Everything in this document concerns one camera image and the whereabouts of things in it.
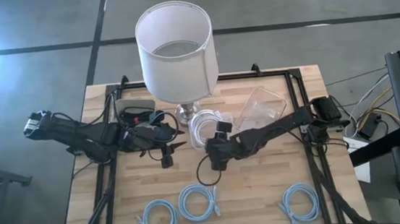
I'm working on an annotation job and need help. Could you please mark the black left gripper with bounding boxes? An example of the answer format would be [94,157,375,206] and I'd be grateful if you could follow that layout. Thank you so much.
[124,108,190,173]

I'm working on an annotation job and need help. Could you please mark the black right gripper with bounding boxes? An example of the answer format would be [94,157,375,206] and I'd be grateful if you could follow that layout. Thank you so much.
[200,119,242,173]

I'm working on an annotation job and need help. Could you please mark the frosted plastic bin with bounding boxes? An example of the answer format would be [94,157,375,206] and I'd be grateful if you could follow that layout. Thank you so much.
[187,105,239,152]

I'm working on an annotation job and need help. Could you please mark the light blue cable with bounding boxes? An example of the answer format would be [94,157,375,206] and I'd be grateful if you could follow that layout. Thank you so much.
[135,197,180,224]
[176,181,222,224]
[276,181,323,224]

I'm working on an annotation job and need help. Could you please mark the clear plastic bin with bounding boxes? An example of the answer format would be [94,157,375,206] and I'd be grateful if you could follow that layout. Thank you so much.
[232,85,290,134]

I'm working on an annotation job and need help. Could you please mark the beige opaque plastic bin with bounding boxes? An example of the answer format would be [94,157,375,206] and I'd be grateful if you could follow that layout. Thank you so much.
[114,95,159,134]

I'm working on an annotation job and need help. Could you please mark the table lamp white shade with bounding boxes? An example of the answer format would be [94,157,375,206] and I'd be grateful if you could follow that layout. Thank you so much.
[132,0,224,132]

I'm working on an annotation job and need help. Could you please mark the white paper sheet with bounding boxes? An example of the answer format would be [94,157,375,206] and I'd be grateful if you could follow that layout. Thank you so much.
[344,134,373,186]

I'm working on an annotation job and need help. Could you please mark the black power adapter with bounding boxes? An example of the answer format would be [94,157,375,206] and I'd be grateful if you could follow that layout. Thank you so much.
[355,111,385,142]

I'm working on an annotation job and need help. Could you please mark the black stand bar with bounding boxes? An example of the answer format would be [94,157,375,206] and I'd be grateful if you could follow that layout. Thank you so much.
[346,127,400,168]

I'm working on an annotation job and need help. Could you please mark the black floor stand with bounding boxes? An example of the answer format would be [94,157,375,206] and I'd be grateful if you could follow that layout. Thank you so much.
[0,140,34,190]

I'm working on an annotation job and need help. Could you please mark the black camera cable loop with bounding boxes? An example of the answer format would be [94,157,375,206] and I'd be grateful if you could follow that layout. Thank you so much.
[195,152,225,189]
[144,109,184,163]

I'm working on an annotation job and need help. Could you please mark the black metal table frame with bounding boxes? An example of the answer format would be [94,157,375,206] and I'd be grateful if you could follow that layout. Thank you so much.
[47,53,373,224]

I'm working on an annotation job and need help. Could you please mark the yellow floor cables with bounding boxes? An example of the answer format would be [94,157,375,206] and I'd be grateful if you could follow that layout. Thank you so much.
[350,85,400,132]

